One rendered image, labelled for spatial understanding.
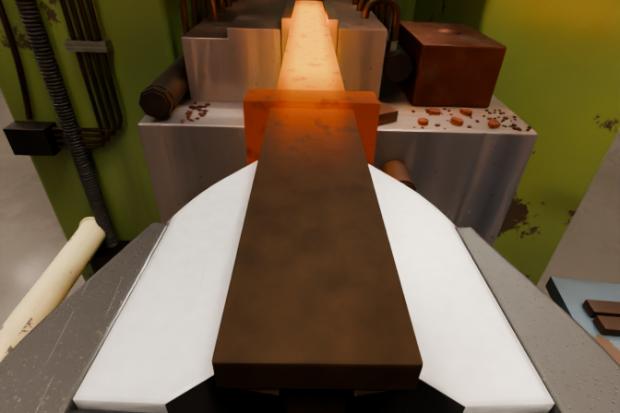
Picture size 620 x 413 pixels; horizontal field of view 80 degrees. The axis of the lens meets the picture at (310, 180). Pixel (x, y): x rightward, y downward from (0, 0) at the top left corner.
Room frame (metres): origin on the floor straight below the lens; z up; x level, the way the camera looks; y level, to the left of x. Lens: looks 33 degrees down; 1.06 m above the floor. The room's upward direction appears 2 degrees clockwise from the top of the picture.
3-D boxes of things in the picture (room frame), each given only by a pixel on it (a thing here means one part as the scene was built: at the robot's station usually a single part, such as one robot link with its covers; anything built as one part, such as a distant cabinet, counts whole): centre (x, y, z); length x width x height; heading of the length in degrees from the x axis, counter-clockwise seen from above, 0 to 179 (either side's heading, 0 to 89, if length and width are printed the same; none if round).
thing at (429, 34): (0.44, -0.15, 0.95); 0.12 x 0.09 x 0.07; 1
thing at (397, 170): (0.30, -0.08, 0.87); 0.04 x 0.03 x 0.03; 1
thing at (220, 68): (0.59, 0.03, 0.96); 0.42 x 0.20 x 0.09; 1
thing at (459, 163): (0.60, -0.02, 0.69); 0.56 x 0.38 x 0.45; 1
